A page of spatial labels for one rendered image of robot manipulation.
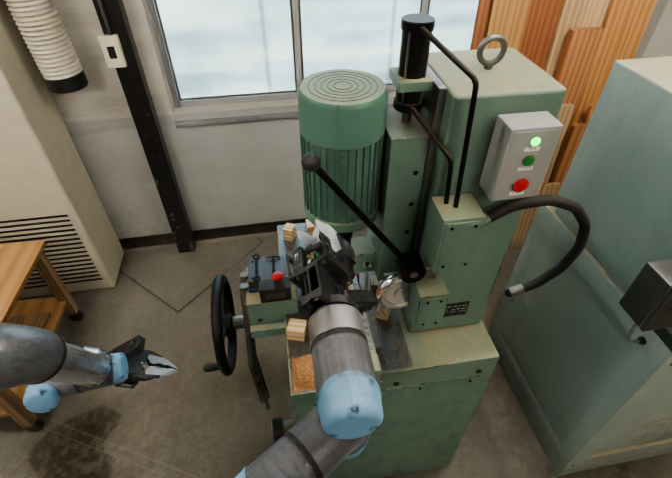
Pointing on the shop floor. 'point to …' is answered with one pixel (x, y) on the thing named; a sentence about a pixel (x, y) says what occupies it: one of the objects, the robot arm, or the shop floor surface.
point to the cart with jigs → (29, 311)
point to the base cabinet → (414, 428)
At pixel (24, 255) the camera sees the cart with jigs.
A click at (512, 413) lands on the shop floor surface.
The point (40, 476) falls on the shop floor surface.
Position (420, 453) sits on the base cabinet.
